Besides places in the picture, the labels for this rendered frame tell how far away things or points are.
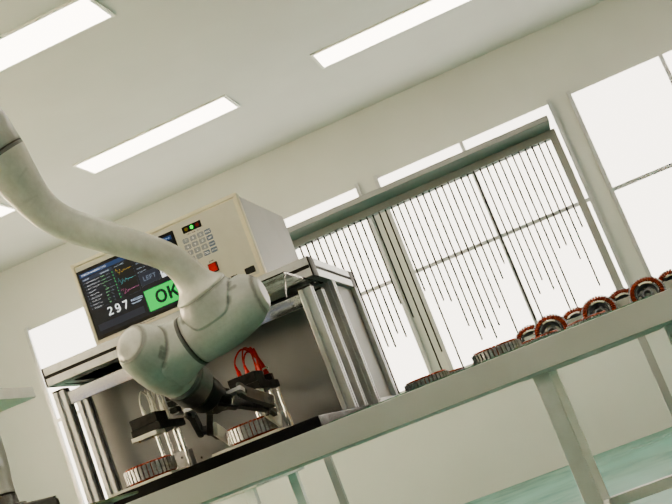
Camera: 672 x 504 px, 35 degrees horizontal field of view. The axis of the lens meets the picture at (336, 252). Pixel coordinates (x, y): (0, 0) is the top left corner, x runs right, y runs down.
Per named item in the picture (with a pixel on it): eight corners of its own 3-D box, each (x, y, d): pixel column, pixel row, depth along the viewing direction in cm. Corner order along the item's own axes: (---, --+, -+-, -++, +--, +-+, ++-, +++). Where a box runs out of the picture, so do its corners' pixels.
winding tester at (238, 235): (266, 275, 235) (235, 192, 239) (96, 347, 243) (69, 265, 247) (310, 287, 273) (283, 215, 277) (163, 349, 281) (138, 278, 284)
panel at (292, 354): (373, 403, 239) (326, 281, 244) (120, 503, 251) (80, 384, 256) (374, 403, 240) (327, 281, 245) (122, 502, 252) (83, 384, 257)
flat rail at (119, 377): (310, 304, 229) (305, 291, 229) (64, 407, 240) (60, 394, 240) (312, 304, 230) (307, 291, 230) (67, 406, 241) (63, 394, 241)
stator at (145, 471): (168, 472, 217) (162, 454, 218) (119, 491, 218) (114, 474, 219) (186, 467, 228) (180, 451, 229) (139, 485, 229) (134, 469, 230)
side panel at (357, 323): (382, 410, 240) (331, 279, 245) (370, 415, 240) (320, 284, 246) (403, 405, 267) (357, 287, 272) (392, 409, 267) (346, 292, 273)
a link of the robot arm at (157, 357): (163, 412, 197) (219, 374, 195) (111, 378, 186) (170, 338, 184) (150, 370, 205) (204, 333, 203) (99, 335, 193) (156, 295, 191)
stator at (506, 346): (479, 369, 224) (472, 353, 224) (474, 372, 235) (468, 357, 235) (528, 350, 224) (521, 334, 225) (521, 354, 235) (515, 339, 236)
